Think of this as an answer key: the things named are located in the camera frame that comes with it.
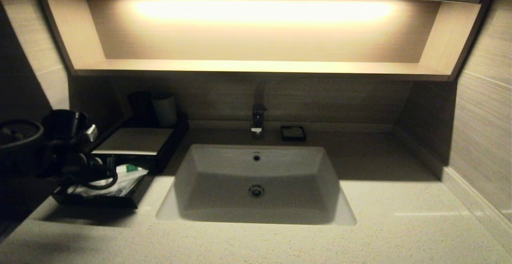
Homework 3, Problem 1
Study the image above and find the white comb packet green label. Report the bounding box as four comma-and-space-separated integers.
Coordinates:
115, 164, 149, 182

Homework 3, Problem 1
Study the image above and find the white shower cap packet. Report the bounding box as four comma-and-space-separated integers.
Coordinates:
68, 176, 140, 198

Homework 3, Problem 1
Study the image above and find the dark grey tumbler cup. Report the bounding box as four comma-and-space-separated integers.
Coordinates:
127, 91, 156, 128

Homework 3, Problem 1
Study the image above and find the black amenity tray box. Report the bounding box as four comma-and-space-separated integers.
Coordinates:
90, 113, 190, 174

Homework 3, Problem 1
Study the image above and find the light grey tumbler cup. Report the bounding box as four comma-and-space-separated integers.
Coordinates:
151, 92, 178, 128

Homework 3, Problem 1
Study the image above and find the white ceramic sink basin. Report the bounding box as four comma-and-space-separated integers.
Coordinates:
155, 144, 357, 226

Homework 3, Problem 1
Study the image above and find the chrome faucet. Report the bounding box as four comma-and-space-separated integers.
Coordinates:
251, 103, 268, 138

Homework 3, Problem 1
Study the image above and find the black soap dish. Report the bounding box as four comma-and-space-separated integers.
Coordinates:
280, 126, 307, 142

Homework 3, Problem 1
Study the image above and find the warm shelf light strip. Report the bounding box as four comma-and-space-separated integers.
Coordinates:
136, 2, 394, 22

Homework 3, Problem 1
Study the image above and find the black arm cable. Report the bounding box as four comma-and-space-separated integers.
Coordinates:
52, 152, 119, 190

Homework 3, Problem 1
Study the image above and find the wooden wall shelf niche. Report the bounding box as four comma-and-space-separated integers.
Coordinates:
34, 0, 498, 82

